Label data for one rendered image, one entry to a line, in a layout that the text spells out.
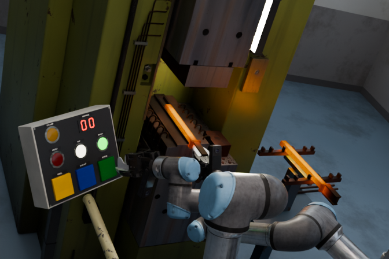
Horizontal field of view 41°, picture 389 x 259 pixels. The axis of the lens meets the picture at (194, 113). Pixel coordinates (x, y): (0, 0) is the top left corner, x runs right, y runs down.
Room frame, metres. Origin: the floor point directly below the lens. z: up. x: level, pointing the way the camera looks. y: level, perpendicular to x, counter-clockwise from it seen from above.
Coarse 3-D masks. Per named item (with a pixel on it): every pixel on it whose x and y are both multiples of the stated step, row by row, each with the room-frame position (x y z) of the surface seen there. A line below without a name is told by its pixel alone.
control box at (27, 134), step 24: (48, 120) 1.47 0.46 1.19; (72, 120) 1.52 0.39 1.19; (96, 120) 1.60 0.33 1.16; (24, 144) 1.40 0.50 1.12; (48, 144) 1.41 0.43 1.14; (72, 144) 1.48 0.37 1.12; (96, 144) 1.56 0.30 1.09; (48, 168) 1.37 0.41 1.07; (72, 168) 1.44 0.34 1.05; (96, 168) 1.52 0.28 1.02; (48, 192) 1.34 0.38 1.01
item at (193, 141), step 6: (168, 108) 2.15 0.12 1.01; (174, 114) 2.10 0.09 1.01; (180, 120) 2.06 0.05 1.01; (180, 126) 2.02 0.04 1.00; (186, 126) 2.03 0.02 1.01; (186, 132) 1.98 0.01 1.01; (192, 138) 1.94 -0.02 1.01; (192, 144) 1.91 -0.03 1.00; (198, 144) 1.90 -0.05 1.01; (204, 150) 1.87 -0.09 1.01
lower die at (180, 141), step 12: (156, 96) 2.25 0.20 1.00; (168, 96) 2.30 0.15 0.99; (156, 108) 2.14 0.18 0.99; (180, 108) 2.21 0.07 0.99; (168, 120) 2.07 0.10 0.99; (168, 132) 1.96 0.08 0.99; (180, 132) 1.99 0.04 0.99; (192, 132) 2.00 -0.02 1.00; (168, 144) 1.89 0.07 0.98; (180, 144) 1.90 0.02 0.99; (204, 144) 1.96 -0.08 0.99; (180, 156) 1.90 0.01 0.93
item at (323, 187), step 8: (280, 144) 2.15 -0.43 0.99; (288, 144) 2.15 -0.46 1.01; (288, 152) 2.10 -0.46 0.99; (296, 152) 2.09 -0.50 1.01; (296, 160) 2.04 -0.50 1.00; (304, 168) 1.99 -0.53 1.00; (320, 184) 1.89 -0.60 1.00; (328, 184) 1.88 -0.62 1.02; (328, 192) 1.85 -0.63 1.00; (336, 192) 1.84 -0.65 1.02; (328, 200) 1.83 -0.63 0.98; (336, 200) 1.81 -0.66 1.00
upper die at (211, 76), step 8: (168, 56) 2.02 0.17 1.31; (168, 64) 2.00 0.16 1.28; (176, 64) 1.95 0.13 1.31; (176, 72) 1.94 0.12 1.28; (184, 72) 1.88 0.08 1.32; (192, 72) 1.87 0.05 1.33; (200, 72) 1.89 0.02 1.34; (208, 72) 1.91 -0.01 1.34; (216, 72) 1.93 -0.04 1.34; (224, 72) 1.95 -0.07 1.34; (184, 80) 1.87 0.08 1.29; (192, 80) 1.87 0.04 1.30; (200, 80) 1.89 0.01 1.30; (208, 80) 1.91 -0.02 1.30; (216, 80) 1.93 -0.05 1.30; (224, 80) 1.95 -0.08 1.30
